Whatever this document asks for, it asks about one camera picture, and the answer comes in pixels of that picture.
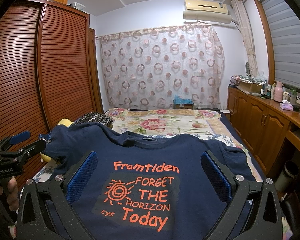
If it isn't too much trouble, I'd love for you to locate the louvered wooden wardrobe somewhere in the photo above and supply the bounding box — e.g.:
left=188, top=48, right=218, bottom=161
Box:
left=0, top=0, right=103, bottom=141

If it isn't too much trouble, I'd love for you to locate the purple tissue pack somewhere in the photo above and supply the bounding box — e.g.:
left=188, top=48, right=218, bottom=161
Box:
left=280, top=100, right=293, bottom=111

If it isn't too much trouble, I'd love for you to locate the grey window blind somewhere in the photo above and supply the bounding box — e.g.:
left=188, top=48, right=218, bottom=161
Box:
left=258, top=0, right=300, bottom=89

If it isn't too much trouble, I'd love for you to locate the beige tied window curtain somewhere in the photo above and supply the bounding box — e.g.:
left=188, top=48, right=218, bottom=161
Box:
left=231, top=0, right=258, bottom=77

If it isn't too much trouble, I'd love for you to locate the yellow plush toy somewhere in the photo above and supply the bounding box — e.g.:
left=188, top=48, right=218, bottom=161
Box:
left=40, top=118, right=73, bottom=163

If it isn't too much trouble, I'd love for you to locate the cardboard box with clutter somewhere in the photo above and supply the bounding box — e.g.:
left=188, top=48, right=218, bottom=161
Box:
left=230, top=75, right=266, bottom=94

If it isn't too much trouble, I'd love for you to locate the wooden sideboard cabinet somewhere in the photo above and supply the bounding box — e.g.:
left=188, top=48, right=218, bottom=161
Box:
left=227, top=87, right=300, bottom=178

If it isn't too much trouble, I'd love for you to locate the grey waste bin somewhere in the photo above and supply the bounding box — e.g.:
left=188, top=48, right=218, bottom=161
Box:
left=275, top=163, right=298, bottom=192

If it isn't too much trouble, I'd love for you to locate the blue item box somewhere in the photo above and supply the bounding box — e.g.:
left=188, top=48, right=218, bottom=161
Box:
left=173, top=95, right=193, bottom=109

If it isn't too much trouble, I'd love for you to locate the floral beige bedspread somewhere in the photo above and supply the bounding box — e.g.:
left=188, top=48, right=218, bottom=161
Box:
left=106, top=108, right=263, bottom=181

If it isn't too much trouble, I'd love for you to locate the circle-patterned sheer curtain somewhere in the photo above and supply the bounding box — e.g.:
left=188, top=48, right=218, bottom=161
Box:
left=100, top=24, right=225, bottom=109

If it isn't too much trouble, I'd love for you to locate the small round fan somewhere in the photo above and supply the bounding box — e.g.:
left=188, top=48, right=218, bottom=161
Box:
left=245, top=61, right=251, bottom=76

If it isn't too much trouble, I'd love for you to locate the green cap bottle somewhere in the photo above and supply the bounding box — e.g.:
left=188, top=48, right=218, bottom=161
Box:
left=290, top=89, right=297, bottom=105

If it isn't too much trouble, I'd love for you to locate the wall air conditioner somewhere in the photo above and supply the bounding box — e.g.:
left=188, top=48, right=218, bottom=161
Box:
left=183, top=0, right=232, bottom=24

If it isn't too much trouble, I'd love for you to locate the person's left hand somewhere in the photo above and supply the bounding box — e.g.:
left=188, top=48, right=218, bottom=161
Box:
left=0, top=177, right=19, bottom=211

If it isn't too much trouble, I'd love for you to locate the navy printed t-shirt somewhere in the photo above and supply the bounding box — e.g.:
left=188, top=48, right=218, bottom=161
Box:
left=44, top=124, right=254, bottom=239

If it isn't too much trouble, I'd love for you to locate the pink thermos bottle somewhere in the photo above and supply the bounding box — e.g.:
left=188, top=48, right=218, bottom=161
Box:
left=274, top=81, right=283, bottom=102

